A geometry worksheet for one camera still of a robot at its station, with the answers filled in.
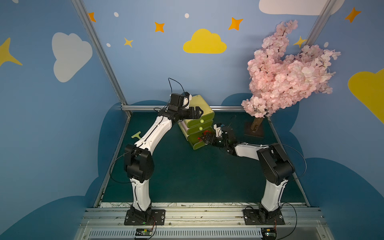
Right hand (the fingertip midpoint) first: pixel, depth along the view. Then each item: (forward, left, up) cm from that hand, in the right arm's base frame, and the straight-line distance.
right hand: (206, 137), depth 96 cm
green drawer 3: (+2, +6, -7) cm, 10 cm away
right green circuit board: (-49, -32, -12) cm, 60 cm away
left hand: (+6, +7, +18) cm, 21 cm away
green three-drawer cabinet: (+20, +8, +13) cm, 25 cm away
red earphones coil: (+2, +5, -4) cm, 7 cm away
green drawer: (+6, +3, +11) cm, 12 cm away
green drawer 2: (+6, +5, +3) cm, 8 cm away
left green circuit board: (-52, +30, -9) cm, 61 cm away
